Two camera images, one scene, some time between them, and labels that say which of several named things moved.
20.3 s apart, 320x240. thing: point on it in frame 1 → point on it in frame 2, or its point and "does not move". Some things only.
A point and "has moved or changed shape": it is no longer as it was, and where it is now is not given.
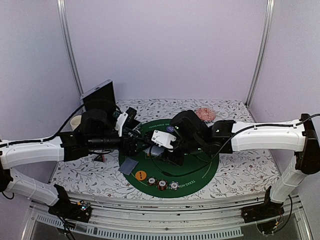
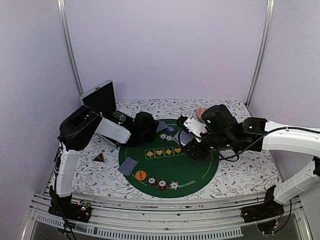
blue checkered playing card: (128, 166) does not move
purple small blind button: (170, 129) does not move
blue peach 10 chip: (174, 185) does not move
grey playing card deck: (155, 150) has moved or changed shape
